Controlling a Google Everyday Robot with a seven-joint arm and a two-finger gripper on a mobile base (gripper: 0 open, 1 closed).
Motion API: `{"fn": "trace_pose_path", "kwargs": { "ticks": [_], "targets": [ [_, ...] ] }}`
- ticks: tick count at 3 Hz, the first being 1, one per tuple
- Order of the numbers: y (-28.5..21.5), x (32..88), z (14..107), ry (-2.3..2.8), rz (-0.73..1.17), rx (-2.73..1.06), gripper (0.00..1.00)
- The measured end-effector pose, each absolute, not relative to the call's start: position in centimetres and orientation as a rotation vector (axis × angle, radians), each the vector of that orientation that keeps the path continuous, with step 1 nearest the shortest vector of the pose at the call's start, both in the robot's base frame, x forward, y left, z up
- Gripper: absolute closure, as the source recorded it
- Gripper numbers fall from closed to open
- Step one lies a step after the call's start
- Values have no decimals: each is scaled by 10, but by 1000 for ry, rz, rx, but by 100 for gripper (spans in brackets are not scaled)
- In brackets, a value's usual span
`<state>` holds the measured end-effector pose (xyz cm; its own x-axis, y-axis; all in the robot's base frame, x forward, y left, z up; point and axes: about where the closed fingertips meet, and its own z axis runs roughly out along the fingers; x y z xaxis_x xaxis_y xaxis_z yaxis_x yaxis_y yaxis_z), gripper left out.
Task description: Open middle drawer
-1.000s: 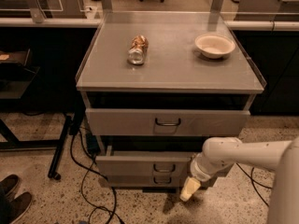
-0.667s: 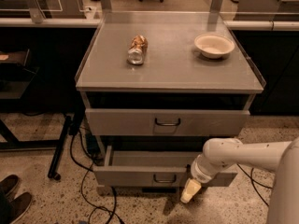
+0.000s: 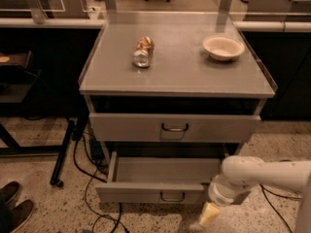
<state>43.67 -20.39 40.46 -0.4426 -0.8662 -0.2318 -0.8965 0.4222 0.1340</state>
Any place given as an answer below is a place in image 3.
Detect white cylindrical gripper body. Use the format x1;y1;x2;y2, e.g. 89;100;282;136
208;175;252;207

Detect white horizontal rail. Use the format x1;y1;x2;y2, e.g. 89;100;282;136
0;18;311;33

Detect black floor cable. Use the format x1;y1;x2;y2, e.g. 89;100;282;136
71;131;130;233
259;184;304;233

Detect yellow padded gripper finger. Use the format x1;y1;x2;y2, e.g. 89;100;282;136
199;203;221;227

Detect black power adapter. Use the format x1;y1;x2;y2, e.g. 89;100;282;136
89;139;104;161

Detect brown left shoe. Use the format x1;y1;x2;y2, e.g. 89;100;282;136
0;182;20;206

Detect black floor cable left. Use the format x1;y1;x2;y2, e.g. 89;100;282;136
71;131;130;233

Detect brown shoe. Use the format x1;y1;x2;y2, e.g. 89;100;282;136
9;199;34;233
0;182;20;206

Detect brown right shoe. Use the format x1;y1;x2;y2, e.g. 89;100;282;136
9;199;34;233

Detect white paper bowl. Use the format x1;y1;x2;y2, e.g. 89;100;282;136
202;35;245;61

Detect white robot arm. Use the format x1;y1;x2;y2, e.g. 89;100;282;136
199;155;311;233

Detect crushed gold soda can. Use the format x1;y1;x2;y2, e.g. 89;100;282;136
133;36;155;68

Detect grey drawer cabinet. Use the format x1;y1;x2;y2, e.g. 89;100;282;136
80;13;275;158

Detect black floor cable right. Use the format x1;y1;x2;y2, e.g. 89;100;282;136
259;184;304;233

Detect black table frame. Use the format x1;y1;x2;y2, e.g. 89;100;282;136
0;50;76;188

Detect grey drawer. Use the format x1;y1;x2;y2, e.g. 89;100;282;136
95;152;221;204
89;113;260;143

